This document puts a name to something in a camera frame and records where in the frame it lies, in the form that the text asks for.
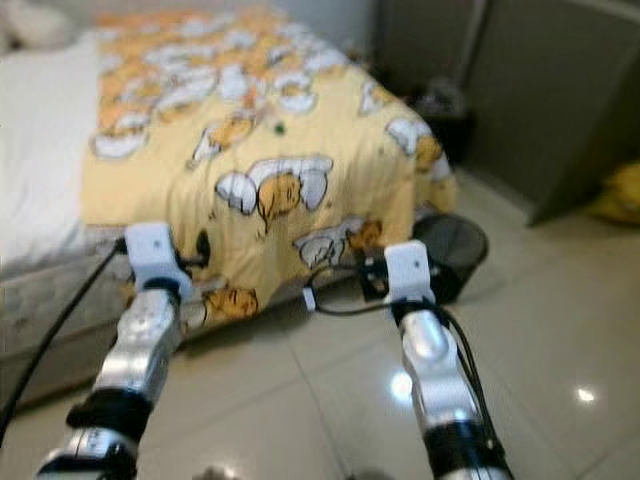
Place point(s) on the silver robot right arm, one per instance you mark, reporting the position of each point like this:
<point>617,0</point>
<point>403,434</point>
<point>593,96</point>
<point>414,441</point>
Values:
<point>445,380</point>

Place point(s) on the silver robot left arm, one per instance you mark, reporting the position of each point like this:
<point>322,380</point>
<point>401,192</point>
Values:
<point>140,350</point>

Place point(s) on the black mesh trash basket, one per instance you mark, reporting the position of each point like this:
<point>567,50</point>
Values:
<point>455,250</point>

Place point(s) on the yellow cartoon egg blanket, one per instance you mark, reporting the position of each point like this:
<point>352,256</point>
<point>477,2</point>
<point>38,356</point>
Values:
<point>260,130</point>

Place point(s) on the grey quilted mattress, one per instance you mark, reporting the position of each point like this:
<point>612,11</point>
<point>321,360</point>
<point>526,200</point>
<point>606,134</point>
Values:
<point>50,305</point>

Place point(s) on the dark grey wardrobe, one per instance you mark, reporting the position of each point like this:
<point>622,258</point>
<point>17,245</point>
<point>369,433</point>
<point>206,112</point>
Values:
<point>550,100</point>

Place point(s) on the yellow soft object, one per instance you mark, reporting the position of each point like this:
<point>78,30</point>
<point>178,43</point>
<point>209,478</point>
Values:
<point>618,195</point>

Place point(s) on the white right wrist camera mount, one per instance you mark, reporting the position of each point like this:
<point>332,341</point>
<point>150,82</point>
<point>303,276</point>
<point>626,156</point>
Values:
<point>408,270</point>

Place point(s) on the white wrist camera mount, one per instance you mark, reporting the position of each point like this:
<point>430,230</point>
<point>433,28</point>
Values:
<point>155,250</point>
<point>408,270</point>

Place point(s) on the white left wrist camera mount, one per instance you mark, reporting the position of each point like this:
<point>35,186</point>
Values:
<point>155,250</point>

